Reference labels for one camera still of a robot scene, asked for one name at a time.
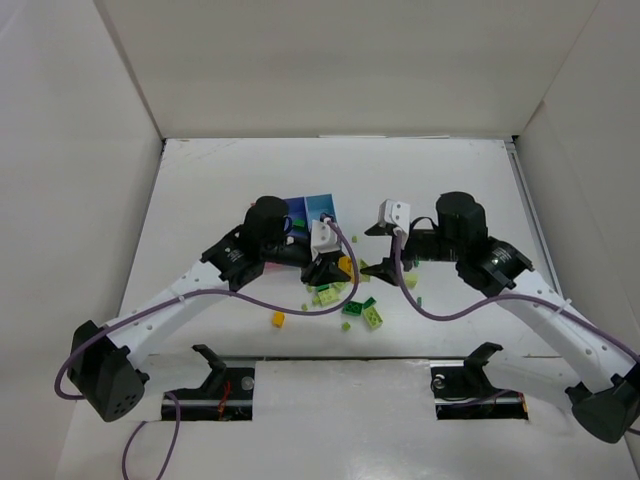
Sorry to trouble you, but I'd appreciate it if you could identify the dark green 2x2 lego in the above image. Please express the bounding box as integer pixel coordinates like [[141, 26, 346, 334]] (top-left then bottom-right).
[[341, 301, 363, 317]]

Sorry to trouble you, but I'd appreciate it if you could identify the lime 2x2 lego brick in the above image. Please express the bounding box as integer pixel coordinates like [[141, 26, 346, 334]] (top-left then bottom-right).
[[362, 306, 384, 330]]

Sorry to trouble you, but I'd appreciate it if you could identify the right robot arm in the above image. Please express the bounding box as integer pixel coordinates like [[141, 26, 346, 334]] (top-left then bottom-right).
[[364, 191, 639, 444]]

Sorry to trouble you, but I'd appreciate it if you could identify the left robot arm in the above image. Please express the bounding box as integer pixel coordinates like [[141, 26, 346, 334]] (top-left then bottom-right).
[[54, 196, 355, 422]]

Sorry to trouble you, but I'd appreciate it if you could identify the lime rounded lego brick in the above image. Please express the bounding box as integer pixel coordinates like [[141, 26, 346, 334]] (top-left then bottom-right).
[[312, 282, 347, 306]]

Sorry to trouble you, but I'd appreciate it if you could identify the pale lime lego cube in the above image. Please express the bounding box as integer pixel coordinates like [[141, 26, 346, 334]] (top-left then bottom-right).
[[403, 273, 419, 289]]

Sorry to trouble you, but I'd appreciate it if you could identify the purple container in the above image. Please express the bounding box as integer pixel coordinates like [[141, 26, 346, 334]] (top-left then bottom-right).
[[285, 197, 309, 237]]

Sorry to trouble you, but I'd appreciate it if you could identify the light blue container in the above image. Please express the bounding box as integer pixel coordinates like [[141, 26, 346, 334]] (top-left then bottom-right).
[[304, 193, 338, 230]]

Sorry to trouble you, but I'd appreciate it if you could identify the small yellow lego brick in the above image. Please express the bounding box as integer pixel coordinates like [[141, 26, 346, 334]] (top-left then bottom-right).
[[272, 311, 286, 328]]

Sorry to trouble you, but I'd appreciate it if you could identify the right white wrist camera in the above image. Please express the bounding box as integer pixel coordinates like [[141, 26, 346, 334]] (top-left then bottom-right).
[[377, 199, 411, 233]]

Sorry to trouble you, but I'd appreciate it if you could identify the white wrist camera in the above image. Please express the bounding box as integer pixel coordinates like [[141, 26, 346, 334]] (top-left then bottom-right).
[[377, 199, 411, 233], [310, 218, 341, 261]]

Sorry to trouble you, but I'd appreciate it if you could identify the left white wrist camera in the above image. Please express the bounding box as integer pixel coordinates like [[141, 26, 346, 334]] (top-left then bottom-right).
[[310, 218, 341, 261]]

